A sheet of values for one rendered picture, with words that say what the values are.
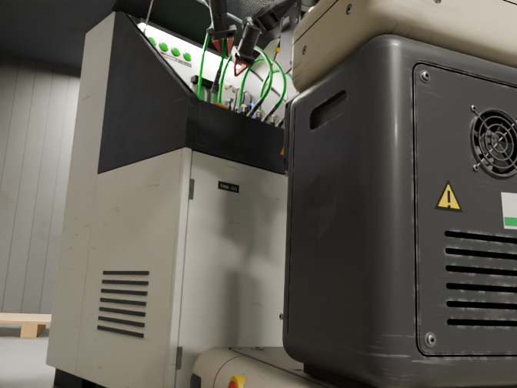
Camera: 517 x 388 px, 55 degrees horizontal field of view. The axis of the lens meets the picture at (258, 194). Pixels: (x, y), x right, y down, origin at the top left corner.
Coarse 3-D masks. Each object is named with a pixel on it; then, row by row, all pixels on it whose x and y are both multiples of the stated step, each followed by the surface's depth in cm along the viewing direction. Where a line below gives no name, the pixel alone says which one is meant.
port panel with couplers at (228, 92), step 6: (228, 78) 232; (228, 84) 231; (234, 84) 234; (240, 84) 236; (222, 90) 228; (228, 90) 231; (234, 90) 231; (222, 96) 228; (228, 96) 230; (234, 96) 233; (222, 102) 227
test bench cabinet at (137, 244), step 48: (96, 192) 184; (144, 192) 158; (96, 240) 178; (144, 240) 153; (96, 288) 172; (144, 288) 149; (96, 336) 166; (144, 336) 144; (96, 384) 167; (144, 384) 140
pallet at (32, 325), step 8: (0, 320) 338; (8, 320) 340; (16, 320) 341; (24, 320) 344; (32, 320) 348; (40, 320) 351; (48, 320) 354; (24, 328) 342; (32, 328) 343; (40, 328) 369; (24, 336) 341; (32, 336) 343
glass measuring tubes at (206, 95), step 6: (192, 78) 215; (204, 78) 217; (192, 84) 216; (204, 84) 217; (210, 84) 219; (192, 90) 215; (204, 90) 217; (210, 90) 219; (204, 96) 217; (210, 96) 219; (216, 96) 221; (210, 102) 219
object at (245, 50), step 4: (244, 40) 182; (248, 40) 182; (240, 44) 184; (244, 44) 183; (248, 44) 183; (252, 44) 183; (236, 48) 187; (240, 48) 184; (244, 48) 184; (248, 48) 184; (252, 48) 185; (240, 52) 185; (244, 52) 184; (248, 52) 185; (240, 56) 182; (244, 56) 183; (248, 56) 185; (252, 56) 187; (252, 60) 184
